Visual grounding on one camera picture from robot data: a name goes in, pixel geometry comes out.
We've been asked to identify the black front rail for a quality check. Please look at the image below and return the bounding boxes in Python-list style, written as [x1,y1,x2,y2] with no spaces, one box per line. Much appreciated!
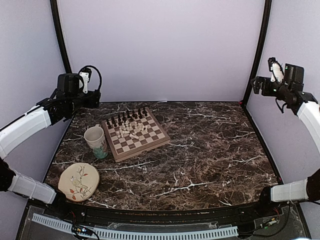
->
[85,206,253,222]

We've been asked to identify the bird painted ceramic plate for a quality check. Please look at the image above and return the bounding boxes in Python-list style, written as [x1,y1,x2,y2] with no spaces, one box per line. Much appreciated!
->
[58,163,100,203]

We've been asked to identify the black frame post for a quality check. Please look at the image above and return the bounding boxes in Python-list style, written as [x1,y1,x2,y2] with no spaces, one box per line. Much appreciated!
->
[241,0,272,109]
[49,0,72,73]

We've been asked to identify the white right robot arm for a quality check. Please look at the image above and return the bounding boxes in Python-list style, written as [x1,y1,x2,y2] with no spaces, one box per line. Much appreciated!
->
[251,57,320,217]

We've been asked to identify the black chess rook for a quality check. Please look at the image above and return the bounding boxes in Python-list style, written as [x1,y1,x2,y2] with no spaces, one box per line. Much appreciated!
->
[142,107,148,117]
[106,119,112,129]

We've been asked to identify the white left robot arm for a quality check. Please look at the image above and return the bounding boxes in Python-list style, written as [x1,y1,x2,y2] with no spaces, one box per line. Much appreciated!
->
[0,71,101,218]

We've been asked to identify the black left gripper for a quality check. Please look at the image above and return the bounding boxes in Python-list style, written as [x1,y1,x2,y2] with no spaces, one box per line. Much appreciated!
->
[67,89,100,114]

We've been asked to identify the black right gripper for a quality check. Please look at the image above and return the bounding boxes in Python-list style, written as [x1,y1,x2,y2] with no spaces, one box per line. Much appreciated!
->
[251,76,291,101]

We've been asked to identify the grey slotted cable duct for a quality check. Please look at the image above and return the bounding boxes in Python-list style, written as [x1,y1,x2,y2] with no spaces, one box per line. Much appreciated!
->
[31,213,239,240]

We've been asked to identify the floral ceramic mug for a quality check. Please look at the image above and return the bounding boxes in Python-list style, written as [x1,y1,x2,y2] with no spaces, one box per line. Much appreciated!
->
[83,124,108,159]

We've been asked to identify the left black frame post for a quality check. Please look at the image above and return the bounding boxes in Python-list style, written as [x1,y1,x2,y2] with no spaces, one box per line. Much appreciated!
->
[49,0,72,73]

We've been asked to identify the wooden chess board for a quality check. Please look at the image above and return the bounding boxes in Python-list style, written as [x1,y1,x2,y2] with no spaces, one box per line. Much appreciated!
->
[102,107,171,163]

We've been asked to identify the right black frame post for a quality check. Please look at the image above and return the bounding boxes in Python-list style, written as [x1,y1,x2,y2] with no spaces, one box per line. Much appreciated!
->
[241,0,272,109]

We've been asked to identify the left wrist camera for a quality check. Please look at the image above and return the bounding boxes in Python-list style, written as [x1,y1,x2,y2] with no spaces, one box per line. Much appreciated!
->
[79,69,91,94]

